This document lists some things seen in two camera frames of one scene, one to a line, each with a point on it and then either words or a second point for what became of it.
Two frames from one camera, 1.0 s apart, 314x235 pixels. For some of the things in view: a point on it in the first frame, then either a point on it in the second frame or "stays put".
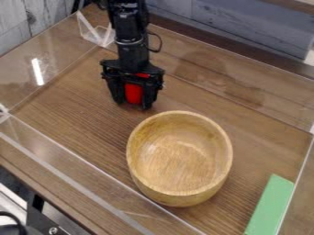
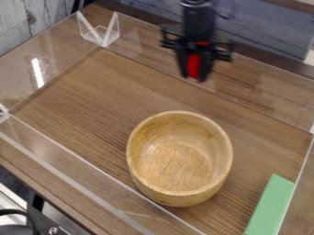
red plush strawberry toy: x=134 y=91 → x=194 y=61
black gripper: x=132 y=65 → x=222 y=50
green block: x=264 y=220 stays put
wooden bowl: x=179 y=156 stays put
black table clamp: x=36 y=219 stays put
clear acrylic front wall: x=111 y=205 stays put
